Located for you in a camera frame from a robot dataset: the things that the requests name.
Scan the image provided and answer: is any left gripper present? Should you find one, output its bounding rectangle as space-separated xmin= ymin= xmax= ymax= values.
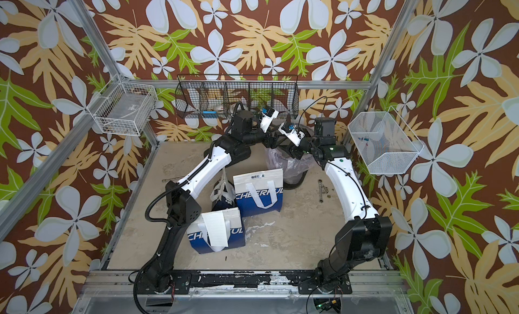
xmin=241 ymin=123 xmax=287 ymax=148

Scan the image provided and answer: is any white receipt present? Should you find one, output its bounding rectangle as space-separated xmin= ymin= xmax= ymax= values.
xmin=202 ymin=211 xmax=228 ymax=249
xmin=214 ymin=167 xmax=236 ymax=205

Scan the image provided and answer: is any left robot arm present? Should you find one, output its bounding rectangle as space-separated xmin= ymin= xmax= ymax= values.
xmin=133 ymin=104 xmax=278 ymax=295

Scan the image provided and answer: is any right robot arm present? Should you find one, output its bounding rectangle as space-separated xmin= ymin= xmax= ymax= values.
xmin=279 ymin=117 xmax=392 ymax=293

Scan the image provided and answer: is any right blue takeout bag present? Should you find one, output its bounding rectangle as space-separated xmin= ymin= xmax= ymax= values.
xmin=233 ymin=169 xmax=284 ymax=217

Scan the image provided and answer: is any blue takeout bag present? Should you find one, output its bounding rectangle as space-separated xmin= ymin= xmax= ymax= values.
xmin=233 ymin=169 xmax=284 ymax=217
xmin=187 ymin=208 xmax=246 ymax=254

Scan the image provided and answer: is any front blue takeout bag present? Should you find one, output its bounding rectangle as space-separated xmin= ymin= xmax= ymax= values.
xmin=187 ymin=208 xmax=246 ymax=254

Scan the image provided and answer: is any small middle blue bag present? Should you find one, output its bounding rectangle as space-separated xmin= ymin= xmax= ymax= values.
xmin=209 ymin=167 xmax=237 ymax=213

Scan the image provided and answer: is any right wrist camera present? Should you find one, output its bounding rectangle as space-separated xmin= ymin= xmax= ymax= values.
xmin=278 ymin=122 xmax=305 ymax=147

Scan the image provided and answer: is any black wire basket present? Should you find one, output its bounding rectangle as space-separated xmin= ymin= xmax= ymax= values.
xmin=172 ymin=74 xmax=300 ymax=119

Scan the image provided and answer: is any white wire basket right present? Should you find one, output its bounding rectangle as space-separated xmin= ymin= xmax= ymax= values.
xmin=348 ymin=107 xmax=425 ymax=176

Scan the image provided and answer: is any white wire basket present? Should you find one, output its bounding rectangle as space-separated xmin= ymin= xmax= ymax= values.
xmin=88 ymin=75 xmax=158 ymax=136
xmin=348 ymin=107 xmax=425 ymax=176

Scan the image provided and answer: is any white wire basket left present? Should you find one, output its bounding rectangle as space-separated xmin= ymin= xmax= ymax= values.
xmin=88 ymin=75 xmax=158 ymax=136

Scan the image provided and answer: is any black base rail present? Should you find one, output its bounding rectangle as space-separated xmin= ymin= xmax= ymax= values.
xmin=134 ymin=269 xmax=352 ymax=296

